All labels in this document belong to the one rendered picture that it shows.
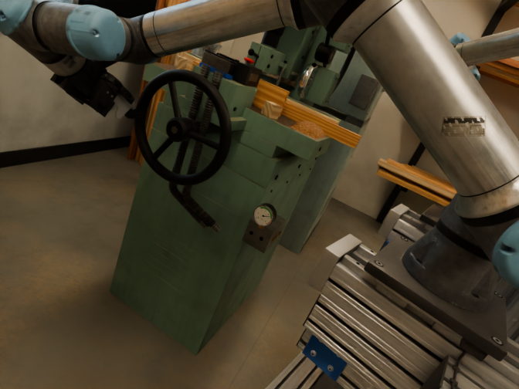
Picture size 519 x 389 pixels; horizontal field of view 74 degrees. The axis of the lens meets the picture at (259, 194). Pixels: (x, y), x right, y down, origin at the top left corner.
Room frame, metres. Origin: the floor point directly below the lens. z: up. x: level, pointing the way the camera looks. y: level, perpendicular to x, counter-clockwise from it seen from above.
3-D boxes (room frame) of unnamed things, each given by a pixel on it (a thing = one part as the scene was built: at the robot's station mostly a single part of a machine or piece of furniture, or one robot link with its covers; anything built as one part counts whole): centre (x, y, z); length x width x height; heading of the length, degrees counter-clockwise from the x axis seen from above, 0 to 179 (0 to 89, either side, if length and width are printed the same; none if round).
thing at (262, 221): (0.90, -0.04, 0.65); 0.06 x 0.04 x 0.08; 73
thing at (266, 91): (1.10, 0.14, 0.94); 0.21 x 0.01 x 0.08; 73
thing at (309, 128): (1.02, -0.06, 0.91); 0.12 x 0.09 x 0.03; 163
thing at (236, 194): (1.29, 0.12, 0.35); 0.58 x 0.45 x 0.71; 163
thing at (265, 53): (1.19, 0.14, 1.03); 0.14 x 0.07 x 0.09; 163
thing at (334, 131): (1.15, 0.08, 0.92); 0.62 x 0.02 x 0.04; 73
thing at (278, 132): (1.07, 0.18, 0.87); 0.61 x 0.30 x 0.06; 73
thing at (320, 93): (1.31, -0.05, 1.02); 0.09 x 0.07 x 0.12; 73
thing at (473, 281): (0.57, -0.36, 0.87); 0.15 x 0.15 x 0.10
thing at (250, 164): (1.29, 0.12, 0.76); 0.57 x 0.45 x 0.09; 163
